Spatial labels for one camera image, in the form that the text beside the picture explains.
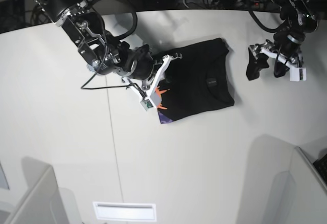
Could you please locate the white partition panel left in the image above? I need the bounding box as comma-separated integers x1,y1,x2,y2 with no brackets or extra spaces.
1,157,83,223

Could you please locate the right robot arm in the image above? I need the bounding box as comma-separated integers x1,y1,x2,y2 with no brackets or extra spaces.
34,0,172,89

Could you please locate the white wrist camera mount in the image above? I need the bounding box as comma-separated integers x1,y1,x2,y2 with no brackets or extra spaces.
255,41,307,82
122,53,182,111

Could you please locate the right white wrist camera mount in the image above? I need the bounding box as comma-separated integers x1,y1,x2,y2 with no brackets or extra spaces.
122,53,182,111

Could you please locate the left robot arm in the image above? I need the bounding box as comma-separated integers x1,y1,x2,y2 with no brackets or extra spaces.
246,0,319,82

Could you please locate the black keyboard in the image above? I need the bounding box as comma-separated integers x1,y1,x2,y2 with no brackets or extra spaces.
313,154,327,185

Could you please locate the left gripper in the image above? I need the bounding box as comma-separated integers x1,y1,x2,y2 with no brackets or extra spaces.
246,31,306,81

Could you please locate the white table slot plate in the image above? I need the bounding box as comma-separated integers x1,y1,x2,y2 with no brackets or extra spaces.
93,201,157,222

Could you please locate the white partition panel right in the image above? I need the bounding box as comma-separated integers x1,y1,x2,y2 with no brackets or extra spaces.
262,147,326,223

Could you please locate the black T-shirt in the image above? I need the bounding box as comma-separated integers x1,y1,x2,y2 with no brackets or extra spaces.
156,38,235,124

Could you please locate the power strip with red light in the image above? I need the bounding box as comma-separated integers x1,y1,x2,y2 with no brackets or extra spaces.
212,0,266,9

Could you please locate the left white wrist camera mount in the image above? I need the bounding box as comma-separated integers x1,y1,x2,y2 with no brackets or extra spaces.
255,41,307,82

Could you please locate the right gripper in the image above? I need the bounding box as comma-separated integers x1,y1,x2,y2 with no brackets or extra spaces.
117,44,173,83

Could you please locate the white partition panel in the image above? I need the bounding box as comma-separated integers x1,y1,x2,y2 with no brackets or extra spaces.
262,147,326,223
1,157,83,223

